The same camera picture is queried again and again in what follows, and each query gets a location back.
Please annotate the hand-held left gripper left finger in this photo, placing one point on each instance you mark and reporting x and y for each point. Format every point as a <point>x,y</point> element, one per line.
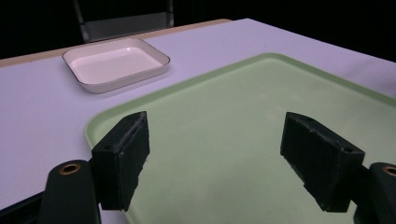
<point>120,161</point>

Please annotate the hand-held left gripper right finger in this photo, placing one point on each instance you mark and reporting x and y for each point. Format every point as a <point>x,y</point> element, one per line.
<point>323,161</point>

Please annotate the light green plastic tray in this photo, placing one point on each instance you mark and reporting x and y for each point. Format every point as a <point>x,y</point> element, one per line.
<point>236,130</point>

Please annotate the white rectangular dish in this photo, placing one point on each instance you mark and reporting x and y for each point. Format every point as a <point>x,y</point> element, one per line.
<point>115,65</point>

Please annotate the metal chair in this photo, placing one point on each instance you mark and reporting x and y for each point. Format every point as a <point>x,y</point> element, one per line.
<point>124,26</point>

